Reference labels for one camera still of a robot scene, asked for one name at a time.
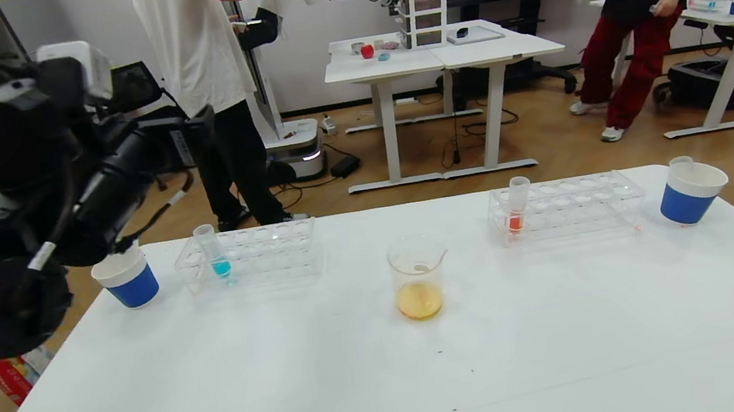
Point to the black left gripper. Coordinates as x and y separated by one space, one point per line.
183 142

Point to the blue pigment test tube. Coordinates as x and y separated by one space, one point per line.
221 266

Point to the clear acrylic tube rack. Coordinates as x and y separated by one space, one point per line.
265 249
575 205

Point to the clear glass beaker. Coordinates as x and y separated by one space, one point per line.
420 303

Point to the orange-red pigment test tube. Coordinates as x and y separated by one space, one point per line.
518 217

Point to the black office chair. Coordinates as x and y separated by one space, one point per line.
138 87

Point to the white humanoid robot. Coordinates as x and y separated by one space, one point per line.
291 152

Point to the person in white t-shirt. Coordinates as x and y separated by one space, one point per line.
186 44

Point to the white power strip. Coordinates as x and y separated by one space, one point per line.
328 125

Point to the black power adapter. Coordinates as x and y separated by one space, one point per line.
345 166

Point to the blue white paper cup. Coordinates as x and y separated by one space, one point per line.
690 204
131 289

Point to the red apple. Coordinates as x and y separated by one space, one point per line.
367 51

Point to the grey metal cabinet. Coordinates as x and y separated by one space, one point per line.
39 22

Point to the clear drawer organiser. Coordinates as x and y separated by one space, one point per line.
423 18

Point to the black computer mouse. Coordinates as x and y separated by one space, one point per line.
462 32

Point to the red paper shopping bag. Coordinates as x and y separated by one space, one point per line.
10 375

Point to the grey laptop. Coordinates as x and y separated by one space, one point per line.
483 35

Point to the black display stand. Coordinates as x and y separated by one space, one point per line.
535 74

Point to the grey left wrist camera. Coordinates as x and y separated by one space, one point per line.
75 67

